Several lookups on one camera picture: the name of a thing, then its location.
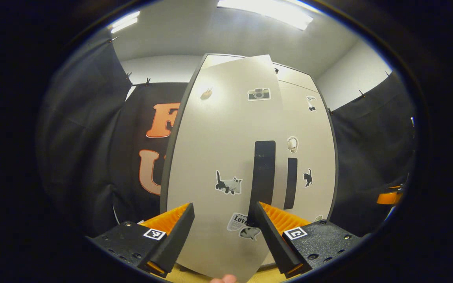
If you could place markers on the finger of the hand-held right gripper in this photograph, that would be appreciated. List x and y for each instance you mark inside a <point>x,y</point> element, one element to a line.
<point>389,197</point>

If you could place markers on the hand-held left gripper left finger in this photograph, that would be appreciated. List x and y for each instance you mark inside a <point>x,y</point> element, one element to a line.
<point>173,243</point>

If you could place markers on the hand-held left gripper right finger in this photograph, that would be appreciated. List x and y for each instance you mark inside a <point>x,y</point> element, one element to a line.
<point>275,245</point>

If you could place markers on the white cabinet door headphone sticker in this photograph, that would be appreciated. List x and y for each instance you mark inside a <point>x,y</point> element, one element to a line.
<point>317,149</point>

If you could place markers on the white cabinet door camera sticker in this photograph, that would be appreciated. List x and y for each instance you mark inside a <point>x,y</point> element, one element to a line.
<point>218,137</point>

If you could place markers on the black backdrop cloth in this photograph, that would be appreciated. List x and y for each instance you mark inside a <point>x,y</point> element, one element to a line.
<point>85,137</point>

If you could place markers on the white and grey cabinet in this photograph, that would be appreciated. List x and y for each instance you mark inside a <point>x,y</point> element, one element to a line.
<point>293,76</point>

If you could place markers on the large ceiling light panel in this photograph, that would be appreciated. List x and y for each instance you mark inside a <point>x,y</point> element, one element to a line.
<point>267,11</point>

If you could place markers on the small ceiling light panel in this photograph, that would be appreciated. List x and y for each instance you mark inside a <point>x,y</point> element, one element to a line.
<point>126,21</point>

